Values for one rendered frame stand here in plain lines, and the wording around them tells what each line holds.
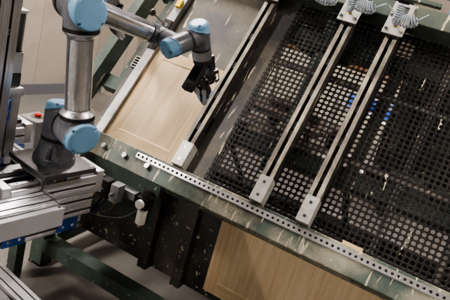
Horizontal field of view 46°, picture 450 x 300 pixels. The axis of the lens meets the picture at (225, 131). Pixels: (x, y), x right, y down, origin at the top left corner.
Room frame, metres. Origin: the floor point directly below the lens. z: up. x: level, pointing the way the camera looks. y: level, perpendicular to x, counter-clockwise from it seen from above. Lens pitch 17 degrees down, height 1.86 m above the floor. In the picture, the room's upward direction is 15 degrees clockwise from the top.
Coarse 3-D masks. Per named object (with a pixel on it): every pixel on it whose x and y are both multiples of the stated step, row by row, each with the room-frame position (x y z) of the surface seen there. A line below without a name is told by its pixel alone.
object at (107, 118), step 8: (184, 0) 3.01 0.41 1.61; (176, 8) 2.98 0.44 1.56; (184, 8) 3.00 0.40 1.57; (168, 16) 2.95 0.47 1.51; (176, 16) 2.95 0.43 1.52; (176, 24) 2.96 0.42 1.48; (144, 56) 2.80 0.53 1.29; (152, 56) 2.80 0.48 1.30; (144, 64) 2.76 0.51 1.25; (136, 72) 2.74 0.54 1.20; (128, 80) 2.71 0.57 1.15; (136, 80) 2.71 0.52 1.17; (128, 88) 2.68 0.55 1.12; (120, 96) 2.65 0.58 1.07; (112, 104) 2.62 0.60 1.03; (120, 104) 2.62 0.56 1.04; (112, 112) 2.59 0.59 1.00; (104, 120) 2.57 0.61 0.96; (104, 128) 2.54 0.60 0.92
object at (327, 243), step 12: (144, 156) 2.38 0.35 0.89; (168, 168) 2.32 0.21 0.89; (192, 180) 2.27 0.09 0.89; (216, 192) 2.21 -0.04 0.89; (240, 204) 2.16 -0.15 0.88; (264, 216) 2.11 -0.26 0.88; (276, 216) 2.10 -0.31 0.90; (288, 228) 2.06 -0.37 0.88; (300, 228) 2.05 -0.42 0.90; (324, 240) 2.01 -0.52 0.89; (348, 252) 1.96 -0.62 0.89; (372, 264) 1.92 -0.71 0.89; (396, 276) 1.88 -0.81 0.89; (420, 288) 1.84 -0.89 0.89
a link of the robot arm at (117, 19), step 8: (112, 8) 1.81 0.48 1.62; (112, 16) 1.80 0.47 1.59; (120, 16) 1.82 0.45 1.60; (128, 16) 1.85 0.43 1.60; (136, 16) 1.89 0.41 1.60; (104, 24) 1.80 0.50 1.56; (112, 24) 1.81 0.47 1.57; (120, 24) 1.83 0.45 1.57; (128, 24) 1.85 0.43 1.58; (136, 24) 1.87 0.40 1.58; (144, 24) 1.89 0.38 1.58; (152, 24) 1.93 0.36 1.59; (128, 32) 1.86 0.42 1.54; (136, 32) 1.88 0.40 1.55; (144, 32) 1.89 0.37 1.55; (152, 32) 1.92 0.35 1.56; (160, 32) 1.93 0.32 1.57; (144, 40) 1.93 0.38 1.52; (152, 40) 1.93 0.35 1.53
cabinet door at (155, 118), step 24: (144, 72) 2.75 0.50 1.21; (168, 72) 2.73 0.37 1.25; (144, 96) 2.66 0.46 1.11; (168, 96) 2.63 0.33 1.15; (192, 96) 2.61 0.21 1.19; (120, 120) 2.58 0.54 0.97; (144, 120) 2.56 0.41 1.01; (168, 120) 2.54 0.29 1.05; (192, 120) 2.52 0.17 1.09; (144, 144) 2.47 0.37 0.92; (168, 144) 2.45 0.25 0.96
